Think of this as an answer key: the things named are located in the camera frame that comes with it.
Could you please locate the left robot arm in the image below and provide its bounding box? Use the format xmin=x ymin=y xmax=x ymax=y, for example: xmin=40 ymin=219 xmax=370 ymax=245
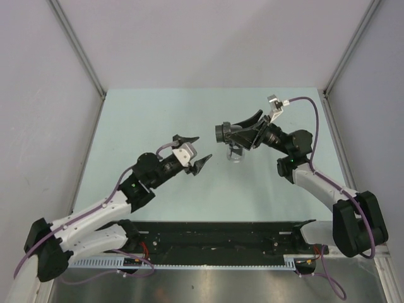
xmin=15 ymin=134 xmax=211 ymax=282

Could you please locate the clear elbow fitting with grey nut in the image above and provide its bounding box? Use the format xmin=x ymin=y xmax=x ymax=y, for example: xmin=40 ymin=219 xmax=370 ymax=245
xmin=224 ymin=122 xmax=244 ymax=163

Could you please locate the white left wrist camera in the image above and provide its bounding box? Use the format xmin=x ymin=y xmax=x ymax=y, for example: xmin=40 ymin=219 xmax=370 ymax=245
xmin=172 ymin=142 xmax=198 ymax=167

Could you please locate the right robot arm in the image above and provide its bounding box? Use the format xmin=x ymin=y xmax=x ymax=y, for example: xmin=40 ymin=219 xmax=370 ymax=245
xmin=215 ymin=110 xmax=389 ymax=258

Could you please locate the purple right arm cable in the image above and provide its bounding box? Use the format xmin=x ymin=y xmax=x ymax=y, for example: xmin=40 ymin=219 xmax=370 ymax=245
xmin=288 ymin=97 xmax=378 ymax=259

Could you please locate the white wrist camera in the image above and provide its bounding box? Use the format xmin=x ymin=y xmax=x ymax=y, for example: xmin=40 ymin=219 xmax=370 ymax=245
xmin=267 ymin=95 xmax=290 ymax=123
xmin=172 ymin=142 xmax=198 ymax=167

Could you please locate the right aluminium frame post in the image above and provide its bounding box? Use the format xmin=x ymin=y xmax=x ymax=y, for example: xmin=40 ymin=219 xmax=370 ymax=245
xmin=323 ymin=0 xmax=384 ymax=98

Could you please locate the white slotted cable duct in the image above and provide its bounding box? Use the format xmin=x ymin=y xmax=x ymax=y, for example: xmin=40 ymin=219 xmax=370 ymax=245
xmin=69 ymin=251 xmax=319 ymax=270

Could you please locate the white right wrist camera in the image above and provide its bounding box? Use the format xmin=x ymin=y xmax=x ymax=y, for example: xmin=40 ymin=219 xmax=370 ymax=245
xmin=267 ymin=95 xmax=290 ymax=123

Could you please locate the left aluminium frame post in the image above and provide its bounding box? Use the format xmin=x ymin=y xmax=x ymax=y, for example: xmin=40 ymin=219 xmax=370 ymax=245
xmin=47 ymin=0 xmax=107 ymax=100

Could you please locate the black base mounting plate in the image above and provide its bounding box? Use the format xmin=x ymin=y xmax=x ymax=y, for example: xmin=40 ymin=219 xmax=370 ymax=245
xmin=118 ymin=220 xmax=322 ymax=273

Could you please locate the aluminium frame post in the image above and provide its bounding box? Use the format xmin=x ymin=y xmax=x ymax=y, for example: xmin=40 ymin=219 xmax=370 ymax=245
xmin=323 ymin=0 xmax=384 ymax=98
xmin=47 ymin=0 xmax=107 ymax=100

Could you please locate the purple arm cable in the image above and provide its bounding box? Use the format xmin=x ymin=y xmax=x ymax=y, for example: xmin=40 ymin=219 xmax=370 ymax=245
xmin=288 ymin=97 xmax=378 ymax=259
xmin=13 ymin=141 xmax=181 ymax=278

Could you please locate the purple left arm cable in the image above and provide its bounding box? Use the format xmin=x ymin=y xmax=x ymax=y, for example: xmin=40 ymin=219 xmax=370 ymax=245
xmin=13 ymin=141 xmax=181 ymax=278

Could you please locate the dark grey threaded ring nut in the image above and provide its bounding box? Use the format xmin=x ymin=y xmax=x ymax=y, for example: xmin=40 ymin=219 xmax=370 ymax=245
xmin=215 ymin=122 xmax=228 ymax=143

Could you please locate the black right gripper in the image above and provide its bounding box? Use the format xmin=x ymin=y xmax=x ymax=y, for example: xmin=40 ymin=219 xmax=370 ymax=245
xmin=226 ymin=109 xmax=292 ymax=156

